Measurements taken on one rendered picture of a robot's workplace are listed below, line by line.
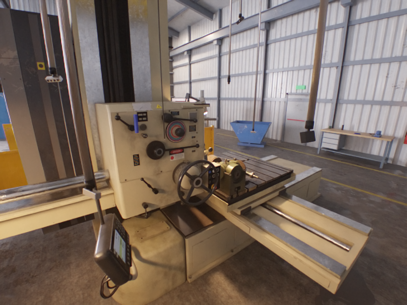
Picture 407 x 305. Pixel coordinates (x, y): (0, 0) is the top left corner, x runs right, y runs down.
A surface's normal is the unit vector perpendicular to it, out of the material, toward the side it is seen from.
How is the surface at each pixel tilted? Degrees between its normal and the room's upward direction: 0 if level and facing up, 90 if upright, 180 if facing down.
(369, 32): 90
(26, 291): 0
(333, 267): 0
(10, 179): 90
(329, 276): 0
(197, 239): 90
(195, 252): 90
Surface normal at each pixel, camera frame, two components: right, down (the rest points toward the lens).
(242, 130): -0.43, 0.26
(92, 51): 0.59, 0.22
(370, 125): -0.81, 0.17
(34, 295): 0.00, -0.96
